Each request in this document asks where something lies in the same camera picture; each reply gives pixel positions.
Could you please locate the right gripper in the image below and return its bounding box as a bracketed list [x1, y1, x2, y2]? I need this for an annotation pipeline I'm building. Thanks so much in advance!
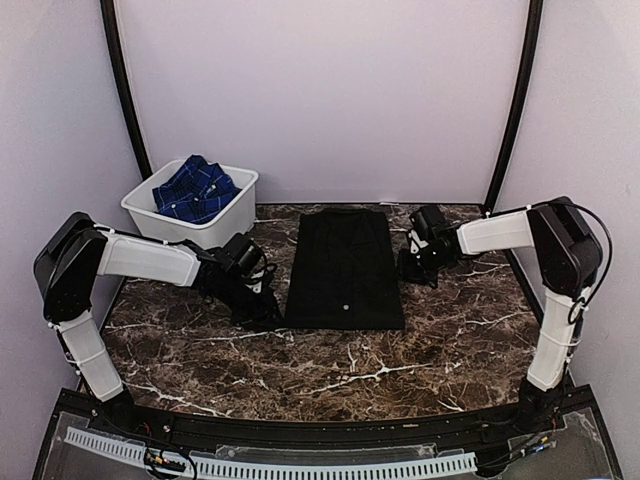
[393, 244, 451, 285]

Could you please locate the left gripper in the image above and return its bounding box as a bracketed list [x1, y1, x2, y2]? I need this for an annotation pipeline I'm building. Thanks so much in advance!
[211, 273, 286, 331]

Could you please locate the black long sleeve shirt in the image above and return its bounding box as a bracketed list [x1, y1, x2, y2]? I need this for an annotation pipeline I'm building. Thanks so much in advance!
[284, 208, 405, 331]

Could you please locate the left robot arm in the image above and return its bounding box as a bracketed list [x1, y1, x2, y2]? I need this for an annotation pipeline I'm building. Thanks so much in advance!
[33, 212, 283, 436]

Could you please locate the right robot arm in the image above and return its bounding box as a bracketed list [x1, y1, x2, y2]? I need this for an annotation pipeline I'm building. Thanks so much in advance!
[397, 196, 613, 393]

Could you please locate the white plastic bin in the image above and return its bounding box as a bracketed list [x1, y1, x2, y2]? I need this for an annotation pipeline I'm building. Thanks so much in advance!
[121, 155, 259, 248]

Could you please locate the blue plaid shirt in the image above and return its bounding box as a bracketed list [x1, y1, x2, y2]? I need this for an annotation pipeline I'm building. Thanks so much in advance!
[152, 155, 241, 225]

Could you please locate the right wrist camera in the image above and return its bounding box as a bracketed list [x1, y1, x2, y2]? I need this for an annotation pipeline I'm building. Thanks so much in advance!
[407, 204, 449, 254]

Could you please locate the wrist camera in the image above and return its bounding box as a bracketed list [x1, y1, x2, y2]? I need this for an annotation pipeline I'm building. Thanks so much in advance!
[222, 233, 277, 294]
[407, 204, 449, 254]

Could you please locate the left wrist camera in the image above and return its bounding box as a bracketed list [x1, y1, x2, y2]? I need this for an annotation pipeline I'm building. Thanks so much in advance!
[222, 233, 277, 294]

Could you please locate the white slotted cable duct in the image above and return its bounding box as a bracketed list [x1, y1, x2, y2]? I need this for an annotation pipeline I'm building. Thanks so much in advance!
[64, 427, 477, 479]

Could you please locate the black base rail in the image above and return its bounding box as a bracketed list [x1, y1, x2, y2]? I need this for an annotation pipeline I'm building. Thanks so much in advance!
[33, 386, 623, 479]

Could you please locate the right black frame post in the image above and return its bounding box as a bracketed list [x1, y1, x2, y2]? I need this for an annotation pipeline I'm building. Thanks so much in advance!
[483, 0, 544, 212]

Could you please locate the black frame post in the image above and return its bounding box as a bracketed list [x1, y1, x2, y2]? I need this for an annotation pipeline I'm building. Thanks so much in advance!
[483, 0, 544, 212]
[99, 0, 152, 180]

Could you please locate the left black frame post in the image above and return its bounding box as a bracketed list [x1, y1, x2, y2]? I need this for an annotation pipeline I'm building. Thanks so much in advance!
[99, 0, 152, 180]

